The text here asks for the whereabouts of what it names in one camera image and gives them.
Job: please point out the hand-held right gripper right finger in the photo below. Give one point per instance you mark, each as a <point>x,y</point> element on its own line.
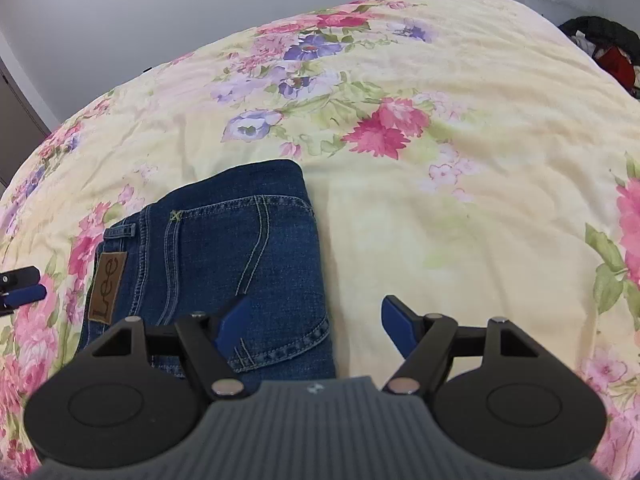
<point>397,322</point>

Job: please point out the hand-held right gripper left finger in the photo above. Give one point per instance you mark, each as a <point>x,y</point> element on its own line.
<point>234,327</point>

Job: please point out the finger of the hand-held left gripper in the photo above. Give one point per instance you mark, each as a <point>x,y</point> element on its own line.
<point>22,276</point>
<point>25,295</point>

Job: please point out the blue denim pants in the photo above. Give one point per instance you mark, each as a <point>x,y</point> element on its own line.
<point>210,260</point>

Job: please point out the floral yellow bed sheet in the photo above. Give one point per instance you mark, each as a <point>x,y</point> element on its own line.
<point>450,210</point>

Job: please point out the beige wardrobe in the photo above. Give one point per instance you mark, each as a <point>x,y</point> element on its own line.
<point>17,120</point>

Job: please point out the red garment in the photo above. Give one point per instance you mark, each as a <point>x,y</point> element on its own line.
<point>617,65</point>

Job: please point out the dark clothes pile with red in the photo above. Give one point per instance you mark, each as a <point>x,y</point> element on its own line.
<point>595,27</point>

